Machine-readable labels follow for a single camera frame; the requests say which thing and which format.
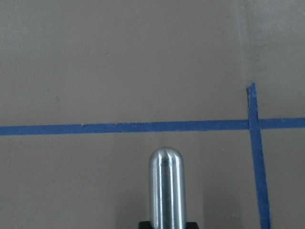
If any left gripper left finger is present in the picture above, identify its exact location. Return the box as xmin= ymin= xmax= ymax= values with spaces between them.
xmin=138 ymin=221 xmax=152 ymax=229

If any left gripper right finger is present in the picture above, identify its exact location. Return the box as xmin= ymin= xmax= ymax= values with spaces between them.
xmin=185 ymin=222 xmax=198 ymax=229

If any steel muddler black tip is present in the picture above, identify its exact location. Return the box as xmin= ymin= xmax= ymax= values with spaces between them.
xmin=149 ymin=147 xmax=187 ymax=229

